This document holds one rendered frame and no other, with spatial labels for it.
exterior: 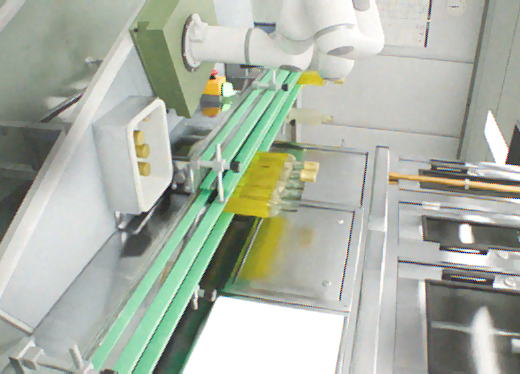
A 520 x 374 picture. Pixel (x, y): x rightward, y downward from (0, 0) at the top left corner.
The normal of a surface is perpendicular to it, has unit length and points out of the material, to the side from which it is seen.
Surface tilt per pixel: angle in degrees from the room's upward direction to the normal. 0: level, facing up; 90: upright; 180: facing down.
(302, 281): 90
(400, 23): 90
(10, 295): 0
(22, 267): 0
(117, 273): 90
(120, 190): 90
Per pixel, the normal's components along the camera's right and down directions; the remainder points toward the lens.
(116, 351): -0.02, -0.85
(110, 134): -0.24, 0.51
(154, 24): -0.11, -0.56
